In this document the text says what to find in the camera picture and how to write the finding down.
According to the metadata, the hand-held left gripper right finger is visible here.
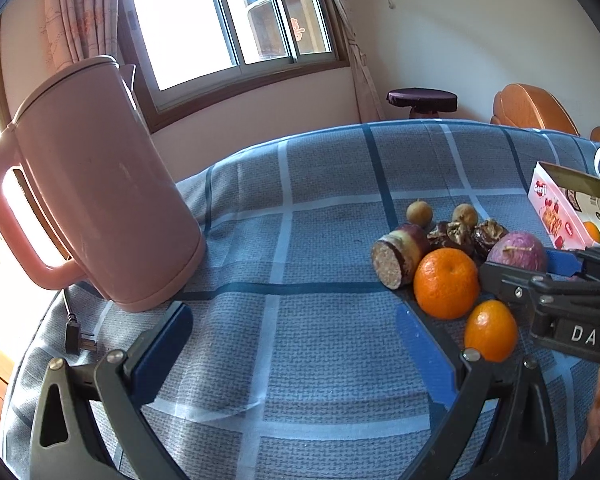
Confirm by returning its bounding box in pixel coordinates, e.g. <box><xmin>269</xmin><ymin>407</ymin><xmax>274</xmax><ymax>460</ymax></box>
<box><xmin>396</xmin><ymin>302</ymin><xmax>588</xmax><ymax>480</ymax></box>

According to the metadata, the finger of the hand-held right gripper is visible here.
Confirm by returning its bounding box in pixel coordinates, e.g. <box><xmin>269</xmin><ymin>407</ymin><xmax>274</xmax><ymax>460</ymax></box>
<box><xmin>545</xmin><ymin>246</ymin><xmax>600</xmax><ymax>281</ymax></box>
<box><xmin>480</xmin><ymin>261</ymin><xmax>600</xmax><ymax>311</ymax></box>

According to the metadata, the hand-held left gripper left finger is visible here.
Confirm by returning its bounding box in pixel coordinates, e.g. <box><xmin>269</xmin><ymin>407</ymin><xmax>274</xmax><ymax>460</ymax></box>
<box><xmin>30</xmin><ymin>301</ymin><xmax>193</xmax><ymax>480</ymax></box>

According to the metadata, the dark water chestnut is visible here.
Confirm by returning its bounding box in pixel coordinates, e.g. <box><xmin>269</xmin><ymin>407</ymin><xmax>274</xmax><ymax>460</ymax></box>
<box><xmin>426</xmin><ymin>221</ymin><xmax>476</xmax><ymax>256</ymax></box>
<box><xmin>472</xmin><ymin>218</ymin><xmax>509</xmax><ymax>261</ymax></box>

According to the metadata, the small orange mandarin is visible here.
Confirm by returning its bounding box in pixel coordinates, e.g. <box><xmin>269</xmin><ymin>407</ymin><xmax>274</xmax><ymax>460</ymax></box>
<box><xmin>464</xmin><ymin>300</ymin><xmax>519</xmax><ymax>362</ymax></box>

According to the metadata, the large orange mandarin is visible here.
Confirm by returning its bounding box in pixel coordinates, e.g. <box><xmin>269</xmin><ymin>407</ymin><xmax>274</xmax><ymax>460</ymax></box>
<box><xmin>413</xmin><ymin>248</ymin><xmax>481</xmax><ymax>320</ymax></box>

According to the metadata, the brown longan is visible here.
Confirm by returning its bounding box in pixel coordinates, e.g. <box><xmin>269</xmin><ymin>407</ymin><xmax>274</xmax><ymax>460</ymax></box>
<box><xmin>452</xmin><ymin>203</ymin><xmax>479</xmax><ymax>228</ymax></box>
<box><xmin>406</xmin><ymin>200</ymin><xmax>434</xmax><ymax>225</ymax></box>

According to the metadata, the purple sugarcane piece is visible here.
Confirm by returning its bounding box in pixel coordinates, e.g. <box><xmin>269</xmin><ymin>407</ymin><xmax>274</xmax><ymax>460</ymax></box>
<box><xmin>371</xmin><ymin>223</ymin><xmax>431</xmax><ymax>291</ymax></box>

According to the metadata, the blue checked tablecloth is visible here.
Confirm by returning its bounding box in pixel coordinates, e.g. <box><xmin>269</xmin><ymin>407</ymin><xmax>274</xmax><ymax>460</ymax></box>
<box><xmin>0</xmin><ymin>120</ymin><xmax>600</xmax><ymax>480</ymax></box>

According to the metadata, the pink electric kettle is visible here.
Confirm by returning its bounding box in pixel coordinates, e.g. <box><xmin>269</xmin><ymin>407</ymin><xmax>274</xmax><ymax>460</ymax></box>
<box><xmin>0</xmin><ymin>55</ymin><xmax>207</xmax><ymax>313</ymax></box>

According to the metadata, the round dark cushioned stool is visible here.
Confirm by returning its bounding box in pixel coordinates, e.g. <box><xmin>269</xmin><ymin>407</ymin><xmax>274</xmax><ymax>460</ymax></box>
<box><xmin>386</xmin><ymin>88</ymin><xmax>458</xmax><ymax>120</ymax></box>

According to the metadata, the pink patterned curtain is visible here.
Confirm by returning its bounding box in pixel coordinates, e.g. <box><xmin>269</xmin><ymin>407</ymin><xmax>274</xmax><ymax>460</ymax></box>
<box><xmin>42</xmin><ymin>0</ymin><xmax>131</xmax><ymax>78</ymax></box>
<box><xmin>315</xmin><ymin>0</ymin><xmax>386</xmax><ymax>123</ymax></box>

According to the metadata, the sliding glass window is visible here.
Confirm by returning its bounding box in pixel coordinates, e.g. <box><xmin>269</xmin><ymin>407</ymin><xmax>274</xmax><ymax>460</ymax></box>
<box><xmin>117</xmin><ymin>0</ymin><xmax>351</xmax><ymax>131</ymax></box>

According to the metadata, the black power plug cable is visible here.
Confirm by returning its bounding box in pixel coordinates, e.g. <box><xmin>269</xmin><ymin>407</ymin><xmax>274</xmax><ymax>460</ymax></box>
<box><xmin>62</xmin><ymin>285</ymin><xmax>101</xmax><ymax>356</ymax></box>

